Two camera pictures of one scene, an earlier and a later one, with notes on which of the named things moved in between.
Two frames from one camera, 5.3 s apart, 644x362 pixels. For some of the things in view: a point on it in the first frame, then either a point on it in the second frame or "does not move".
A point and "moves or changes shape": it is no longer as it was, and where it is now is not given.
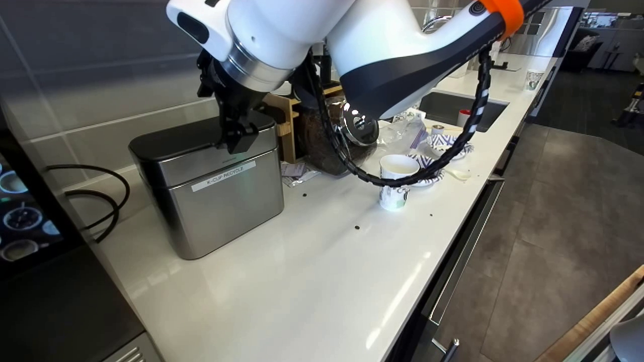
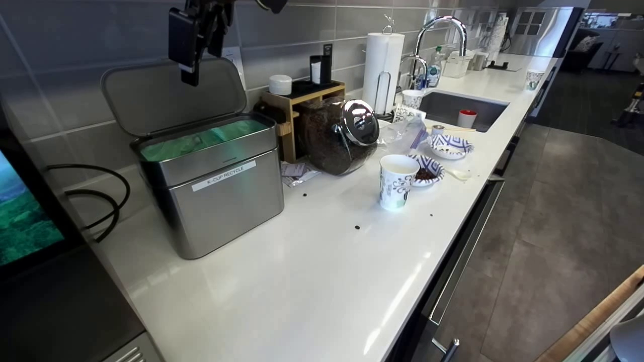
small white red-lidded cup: x=463 y=117 does not move
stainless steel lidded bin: x=212 y=198 moves or changes shape
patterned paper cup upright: x=396 y=166 does not move
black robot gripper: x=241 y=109 → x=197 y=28
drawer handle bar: x=465 y=253 does not move
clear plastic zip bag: x=407 y=131 does not move
